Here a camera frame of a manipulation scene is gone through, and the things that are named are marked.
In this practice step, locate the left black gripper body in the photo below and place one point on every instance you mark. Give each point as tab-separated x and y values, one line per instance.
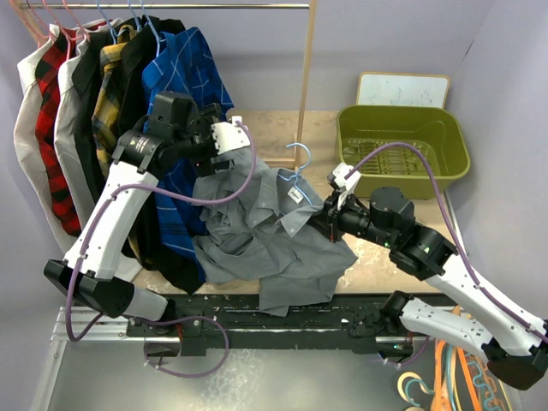
203	146

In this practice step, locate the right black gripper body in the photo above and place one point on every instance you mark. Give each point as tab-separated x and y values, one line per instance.
335	226

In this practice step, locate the grey shirt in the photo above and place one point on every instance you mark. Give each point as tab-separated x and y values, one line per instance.
264	235

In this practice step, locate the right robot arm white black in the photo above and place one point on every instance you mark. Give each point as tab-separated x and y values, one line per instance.
508	338

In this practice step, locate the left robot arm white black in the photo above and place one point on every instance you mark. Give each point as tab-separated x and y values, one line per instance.
177	128

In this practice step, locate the blue plaid shirt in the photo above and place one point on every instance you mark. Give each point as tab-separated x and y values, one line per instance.
185	65

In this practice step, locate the yellow plaid shirt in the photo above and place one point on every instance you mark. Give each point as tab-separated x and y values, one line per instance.
110	95

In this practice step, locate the black dark shirt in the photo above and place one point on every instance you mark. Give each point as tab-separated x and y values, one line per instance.
87	82

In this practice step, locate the red plaid shirt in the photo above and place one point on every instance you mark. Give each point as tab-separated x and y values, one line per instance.
46	74

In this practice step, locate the pink hanger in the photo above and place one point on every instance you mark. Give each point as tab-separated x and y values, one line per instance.
41	31

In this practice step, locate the yellow hanger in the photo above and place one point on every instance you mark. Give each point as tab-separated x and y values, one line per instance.
492	394

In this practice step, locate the beige shirt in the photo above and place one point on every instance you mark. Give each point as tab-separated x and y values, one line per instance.
26	144

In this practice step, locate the olive green plastic bin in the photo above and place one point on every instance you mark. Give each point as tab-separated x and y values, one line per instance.
434	132

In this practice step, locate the small whiteboard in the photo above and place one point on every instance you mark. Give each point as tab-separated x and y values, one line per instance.
395	89

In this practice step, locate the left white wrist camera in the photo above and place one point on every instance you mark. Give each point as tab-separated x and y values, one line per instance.
229	136

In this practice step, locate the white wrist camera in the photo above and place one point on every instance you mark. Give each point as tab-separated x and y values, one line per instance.
229	136
343	183

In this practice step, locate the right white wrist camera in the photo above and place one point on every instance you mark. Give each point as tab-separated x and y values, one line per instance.
343	183

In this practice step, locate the wooden clothes rack frame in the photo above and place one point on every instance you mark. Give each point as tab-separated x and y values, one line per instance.
294	160

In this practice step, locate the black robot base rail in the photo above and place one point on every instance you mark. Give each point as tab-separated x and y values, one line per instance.
348	322

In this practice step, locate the metal clothes rail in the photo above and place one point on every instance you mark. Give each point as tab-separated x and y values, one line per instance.
158	6

